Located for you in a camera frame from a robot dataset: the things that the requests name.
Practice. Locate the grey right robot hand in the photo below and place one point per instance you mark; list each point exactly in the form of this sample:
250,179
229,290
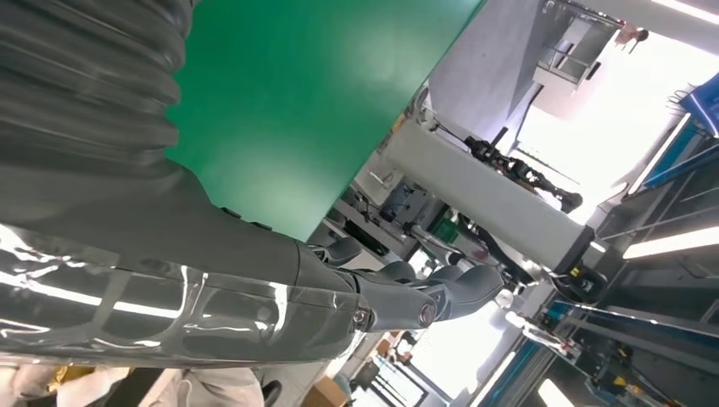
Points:
168,281

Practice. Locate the large cardboard box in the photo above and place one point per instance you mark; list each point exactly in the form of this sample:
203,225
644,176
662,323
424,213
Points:
323,394

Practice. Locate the white cabinet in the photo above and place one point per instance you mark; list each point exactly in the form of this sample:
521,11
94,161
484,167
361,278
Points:
573,45

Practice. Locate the white robot column machine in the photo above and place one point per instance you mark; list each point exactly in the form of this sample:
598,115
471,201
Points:
483,202

